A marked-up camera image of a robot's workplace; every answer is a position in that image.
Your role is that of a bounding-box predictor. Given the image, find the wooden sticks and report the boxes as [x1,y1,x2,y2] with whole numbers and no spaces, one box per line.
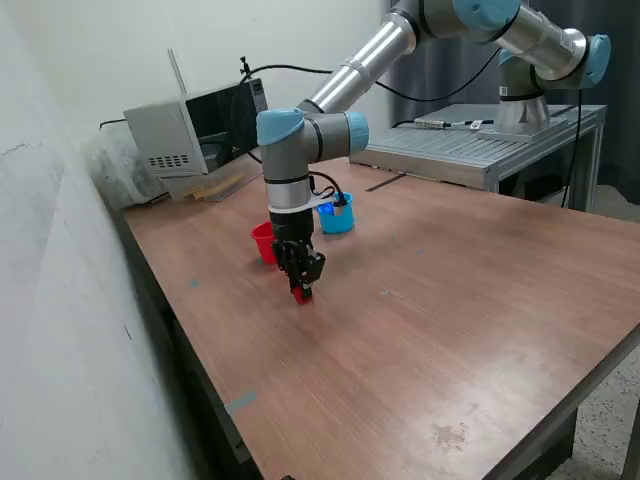
[182,172,246,202]

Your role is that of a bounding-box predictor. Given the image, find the silver microwave oven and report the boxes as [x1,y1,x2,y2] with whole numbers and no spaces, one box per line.
[123,77,271,179]

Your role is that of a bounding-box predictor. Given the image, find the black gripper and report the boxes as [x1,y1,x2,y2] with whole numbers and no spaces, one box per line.
[268,209,327,301]

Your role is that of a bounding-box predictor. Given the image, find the silver connector cable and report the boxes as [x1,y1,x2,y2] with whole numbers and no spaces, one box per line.
[413,117,497,131]

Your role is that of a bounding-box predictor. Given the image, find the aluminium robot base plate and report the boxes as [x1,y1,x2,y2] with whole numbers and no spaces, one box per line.
[475,115,571,142]

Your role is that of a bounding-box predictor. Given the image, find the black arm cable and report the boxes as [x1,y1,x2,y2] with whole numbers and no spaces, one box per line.
[230,48,503,166]

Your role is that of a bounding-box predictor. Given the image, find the dark gray curtain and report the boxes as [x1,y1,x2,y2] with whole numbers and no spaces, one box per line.
[387,0,640,206]

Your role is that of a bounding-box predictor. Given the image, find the aluminium profile robot stand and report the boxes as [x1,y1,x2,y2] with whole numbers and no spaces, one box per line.
[348,103,607,214]

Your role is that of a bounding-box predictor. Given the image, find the gray plastic bag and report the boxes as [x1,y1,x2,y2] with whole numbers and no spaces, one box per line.
[82,122,169,211]

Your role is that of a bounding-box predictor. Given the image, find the red plastic cup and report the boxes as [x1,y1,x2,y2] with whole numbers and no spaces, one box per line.
[250,222,278,265]

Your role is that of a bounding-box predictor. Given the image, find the thin white rod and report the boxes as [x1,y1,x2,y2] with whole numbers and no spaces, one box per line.
[167,47,188,96]

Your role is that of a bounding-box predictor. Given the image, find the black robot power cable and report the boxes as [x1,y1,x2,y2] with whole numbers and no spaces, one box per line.
[558,88,584,209]

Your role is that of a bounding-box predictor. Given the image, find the blue plastic cup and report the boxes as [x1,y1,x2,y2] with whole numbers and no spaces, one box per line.
[317,192,356,235]

